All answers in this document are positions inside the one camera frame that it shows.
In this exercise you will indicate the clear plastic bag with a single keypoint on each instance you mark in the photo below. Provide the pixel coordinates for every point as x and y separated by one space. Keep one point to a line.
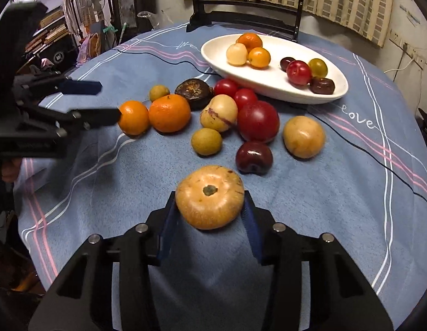
153 15

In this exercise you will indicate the dark purple plum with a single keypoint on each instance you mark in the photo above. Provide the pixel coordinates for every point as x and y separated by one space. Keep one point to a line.
254 157
286 62

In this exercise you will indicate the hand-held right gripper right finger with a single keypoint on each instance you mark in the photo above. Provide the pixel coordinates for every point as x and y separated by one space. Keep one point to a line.
251 227

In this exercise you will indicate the green plastic clip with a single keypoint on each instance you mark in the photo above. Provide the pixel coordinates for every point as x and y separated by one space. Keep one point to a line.
110 29

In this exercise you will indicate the white oval plate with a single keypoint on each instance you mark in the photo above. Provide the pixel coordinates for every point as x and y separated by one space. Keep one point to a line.
275 86

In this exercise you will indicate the tan round fruit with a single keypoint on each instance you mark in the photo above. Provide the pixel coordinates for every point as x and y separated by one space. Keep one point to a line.
304 137
210 197

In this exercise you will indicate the blue striped tablecloth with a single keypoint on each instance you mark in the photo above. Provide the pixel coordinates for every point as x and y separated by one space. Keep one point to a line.
130 179

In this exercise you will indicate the small yellow-green fruit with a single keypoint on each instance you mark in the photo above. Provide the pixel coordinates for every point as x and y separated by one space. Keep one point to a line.
206 141
159 93

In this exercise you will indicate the pink cloth bag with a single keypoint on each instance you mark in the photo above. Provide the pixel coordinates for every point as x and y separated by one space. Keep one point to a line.
87 46

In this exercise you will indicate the small red plum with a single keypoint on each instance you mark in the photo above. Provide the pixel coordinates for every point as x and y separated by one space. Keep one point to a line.
299 72

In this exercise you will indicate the white wall socket strip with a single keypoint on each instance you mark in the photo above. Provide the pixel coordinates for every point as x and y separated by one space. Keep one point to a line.
411 52

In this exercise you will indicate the pale yellow round fruit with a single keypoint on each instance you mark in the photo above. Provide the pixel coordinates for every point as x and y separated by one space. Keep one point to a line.
237 54

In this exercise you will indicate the large red plum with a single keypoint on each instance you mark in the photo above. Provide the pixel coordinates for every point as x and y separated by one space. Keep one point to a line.
258 121

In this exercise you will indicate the red tomato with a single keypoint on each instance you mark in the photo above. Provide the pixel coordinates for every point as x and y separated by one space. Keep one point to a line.
226 88
245 98

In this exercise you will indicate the round goldfish screen black stand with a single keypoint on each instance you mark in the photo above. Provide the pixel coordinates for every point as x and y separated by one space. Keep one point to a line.
241 17

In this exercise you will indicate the beige checked curtain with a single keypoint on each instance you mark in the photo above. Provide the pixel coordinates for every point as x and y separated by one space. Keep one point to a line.
348 3

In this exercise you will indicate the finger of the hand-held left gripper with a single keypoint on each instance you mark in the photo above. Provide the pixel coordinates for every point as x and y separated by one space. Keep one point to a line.
80 87
96 117

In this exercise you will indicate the green-yellow tomato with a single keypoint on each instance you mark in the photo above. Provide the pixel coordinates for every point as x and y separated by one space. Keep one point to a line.
318 67

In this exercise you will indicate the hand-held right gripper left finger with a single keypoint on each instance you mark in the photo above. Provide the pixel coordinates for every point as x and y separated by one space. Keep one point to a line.
167 234

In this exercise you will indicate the white wall socket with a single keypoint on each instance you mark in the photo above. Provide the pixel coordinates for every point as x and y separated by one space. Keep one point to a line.
394 36

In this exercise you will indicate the dark brown water chestnut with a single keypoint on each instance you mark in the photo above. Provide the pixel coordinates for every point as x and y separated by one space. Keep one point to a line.
194 89
322 85

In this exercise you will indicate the person's left hand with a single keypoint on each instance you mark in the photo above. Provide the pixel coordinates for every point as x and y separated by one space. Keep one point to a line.
10 171

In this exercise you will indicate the tan purple-striped fruit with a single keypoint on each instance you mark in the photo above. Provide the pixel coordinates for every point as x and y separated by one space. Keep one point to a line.
219 112

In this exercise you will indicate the electric fan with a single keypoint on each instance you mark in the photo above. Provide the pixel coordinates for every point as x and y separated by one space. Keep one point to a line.
91 0

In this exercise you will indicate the small orange mandarin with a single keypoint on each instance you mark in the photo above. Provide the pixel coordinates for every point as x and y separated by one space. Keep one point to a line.
259 57

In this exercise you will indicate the stack of books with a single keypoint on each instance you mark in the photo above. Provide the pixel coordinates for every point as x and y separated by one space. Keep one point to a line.
49 32

